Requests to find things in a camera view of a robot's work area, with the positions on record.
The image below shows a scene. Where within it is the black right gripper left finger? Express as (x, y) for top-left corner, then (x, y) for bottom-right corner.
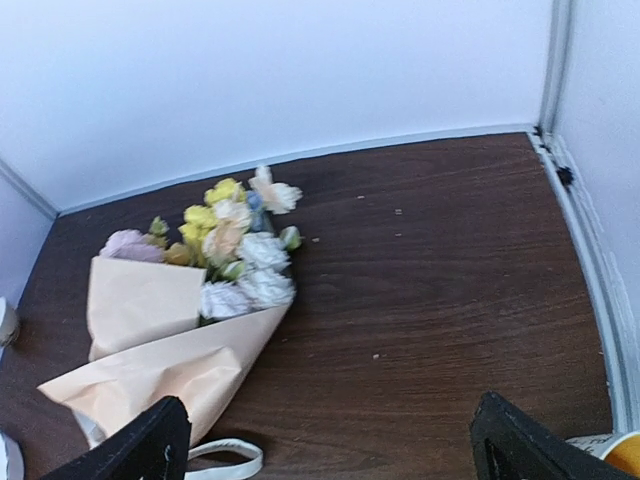
(44, 396), (191, 480)

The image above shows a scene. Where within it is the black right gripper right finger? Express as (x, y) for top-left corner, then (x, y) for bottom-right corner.
(470, 391), (633, 480)

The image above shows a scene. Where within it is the blue fake flower stem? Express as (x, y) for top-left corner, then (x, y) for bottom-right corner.
(246, 190), (273, 233)

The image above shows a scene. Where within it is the yellow fake flower stem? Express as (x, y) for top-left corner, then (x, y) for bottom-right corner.
(178, 178), (247, 268)

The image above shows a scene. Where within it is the peach fake flower stem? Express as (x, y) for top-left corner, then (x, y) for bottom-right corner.
(202, 165), (303, 267)

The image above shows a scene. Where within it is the white patterned mug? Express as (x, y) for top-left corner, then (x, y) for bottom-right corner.
(566, 431), (639, 477)

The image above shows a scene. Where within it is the small white bowl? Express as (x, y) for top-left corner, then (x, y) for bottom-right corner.
(0, 297), (20, 349)

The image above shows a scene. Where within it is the aluminium corner frame post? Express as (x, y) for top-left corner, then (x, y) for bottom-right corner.
(530, 1), (639, 432)

